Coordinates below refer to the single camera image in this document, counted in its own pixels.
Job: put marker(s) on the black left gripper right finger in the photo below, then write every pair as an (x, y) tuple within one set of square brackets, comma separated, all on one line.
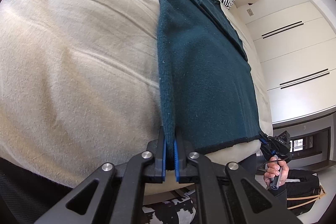
[(226, 193)]

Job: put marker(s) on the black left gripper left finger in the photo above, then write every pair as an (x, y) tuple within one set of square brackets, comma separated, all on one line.
[(112, 193)]

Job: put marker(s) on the dark teal knit sweater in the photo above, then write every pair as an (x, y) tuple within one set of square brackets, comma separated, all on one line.
[(205, 83)]

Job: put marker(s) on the right hand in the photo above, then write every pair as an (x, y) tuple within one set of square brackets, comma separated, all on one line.
[(276, 168)]

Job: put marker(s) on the dark tv console shelf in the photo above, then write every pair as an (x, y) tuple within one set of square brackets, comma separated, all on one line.
[(312, 143)]

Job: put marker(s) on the black and white patterned rug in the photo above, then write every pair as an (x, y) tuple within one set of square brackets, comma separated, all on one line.
[(180, 209)]

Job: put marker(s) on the black bag on floor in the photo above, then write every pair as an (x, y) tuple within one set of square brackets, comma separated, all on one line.
[(303, 190)]

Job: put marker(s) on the beige bed sheet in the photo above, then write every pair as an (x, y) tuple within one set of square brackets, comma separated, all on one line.
[(79, 83)]

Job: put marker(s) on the white wardrobe with black handles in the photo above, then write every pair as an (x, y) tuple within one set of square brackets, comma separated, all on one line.
[(296, 49)]

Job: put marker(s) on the wall power socket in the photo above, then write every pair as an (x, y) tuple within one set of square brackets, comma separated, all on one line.
[(250, 12)]

